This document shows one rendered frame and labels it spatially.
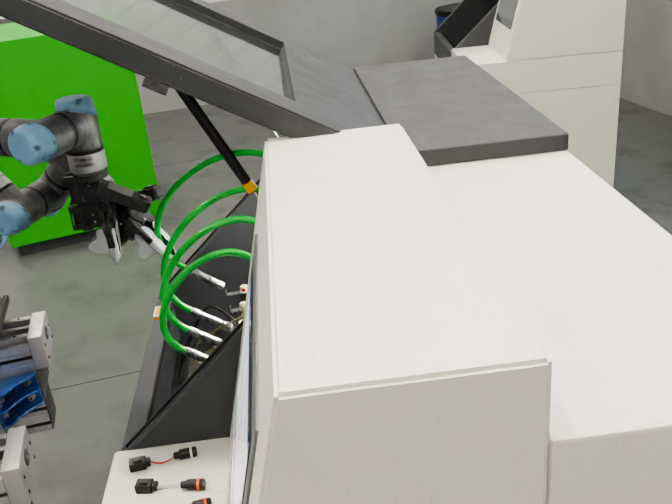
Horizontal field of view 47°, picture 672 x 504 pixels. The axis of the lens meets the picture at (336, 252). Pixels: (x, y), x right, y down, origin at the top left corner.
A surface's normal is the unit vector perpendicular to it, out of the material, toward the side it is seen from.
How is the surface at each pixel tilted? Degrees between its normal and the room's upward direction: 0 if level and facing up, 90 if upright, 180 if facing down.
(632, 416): 0
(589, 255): 0
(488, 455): 90
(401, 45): 90
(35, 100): 90
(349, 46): 90
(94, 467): 0
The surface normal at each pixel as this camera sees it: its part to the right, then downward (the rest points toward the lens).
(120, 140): 0.39, 0.36
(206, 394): 0.10, 0.42
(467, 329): -0.09, -0.90
